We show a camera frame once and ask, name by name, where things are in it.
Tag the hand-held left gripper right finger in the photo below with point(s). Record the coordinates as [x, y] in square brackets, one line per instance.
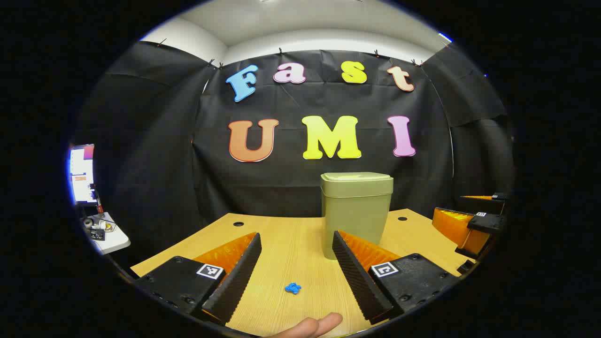
[359, 277]

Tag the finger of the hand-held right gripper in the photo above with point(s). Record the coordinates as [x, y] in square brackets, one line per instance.
[497, 196]
[453, 225]

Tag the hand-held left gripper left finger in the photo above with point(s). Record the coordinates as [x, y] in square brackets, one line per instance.
[237, 277]

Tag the blue paper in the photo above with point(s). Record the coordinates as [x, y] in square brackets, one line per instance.
[293, 288]

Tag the green desktop garbage bin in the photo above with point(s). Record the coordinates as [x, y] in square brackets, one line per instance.
[354, 211]

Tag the wooden desktop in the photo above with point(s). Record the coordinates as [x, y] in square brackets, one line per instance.
[291, 253]

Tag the black backdrop cloth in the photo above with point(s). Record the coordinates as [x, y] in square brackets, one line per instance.
[291, 178]

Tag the white side table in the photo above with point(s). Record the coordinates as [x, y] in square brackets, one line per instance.
[115, 241]

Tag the small black box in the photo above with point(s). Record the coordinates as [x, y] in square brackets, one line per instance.
[97, 234]

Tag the grey tape roll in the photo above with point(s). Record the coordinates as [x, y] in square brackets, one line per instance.
[88, 223]

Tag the computer monitor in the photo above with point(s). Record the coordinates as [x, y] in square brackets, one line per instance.
[83, 173]

